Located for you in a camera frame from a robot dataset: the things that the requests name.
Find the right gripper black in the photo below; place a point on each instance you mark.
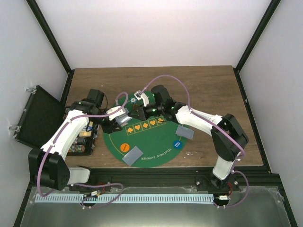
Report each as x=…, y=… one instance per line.
x=142, y=115

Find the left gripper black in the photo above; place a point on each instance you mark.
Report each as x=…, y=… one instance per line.
x=109, y=129

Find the orange big blind button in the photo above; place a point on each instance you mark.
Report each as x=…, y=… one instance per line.
x=125, y=147

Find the dealt cards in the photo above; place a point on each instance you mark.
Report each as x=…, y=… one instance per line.
x=185, y=132
x=132, y=156

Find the blue small blind button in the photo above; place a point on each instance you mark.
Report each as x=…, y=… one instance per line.
x=177, y=144

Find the blue patterned card deck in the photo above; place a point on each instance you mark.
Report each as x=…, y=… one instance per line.
x=122, y=119

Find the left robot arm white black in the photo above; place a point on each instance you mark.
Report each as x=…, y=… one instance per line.
x=47, y=165

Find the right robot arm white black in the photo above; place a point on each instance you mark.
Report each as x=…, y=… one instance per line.
x=227, y=134

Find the stacked poker chips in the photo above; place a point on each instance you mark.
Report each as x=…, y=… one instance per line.
x=133, y=101

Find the round green poker mat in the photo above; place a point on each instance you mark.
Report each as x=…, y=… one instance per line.
x=154, y=137

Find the black poker chip case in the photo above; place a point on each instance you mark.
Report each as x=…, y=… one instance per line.
x=84, y=140

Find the light blue slotted strip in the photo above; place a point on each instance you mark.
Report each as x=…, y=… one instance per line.
x=128, y=198

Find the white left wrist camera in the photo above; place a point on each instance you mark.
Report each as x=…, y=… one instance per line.
x=116, y=111

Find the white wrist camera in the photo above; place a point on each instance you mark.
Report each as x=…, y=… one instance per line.
x=116, y=111
x=140, y=95

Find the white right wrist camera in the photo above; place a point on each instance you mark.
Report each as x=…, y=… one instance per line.
x=140, y=95

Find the black mounting rail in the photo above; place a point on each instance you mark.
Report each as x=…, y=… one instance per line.
x=199, y=177

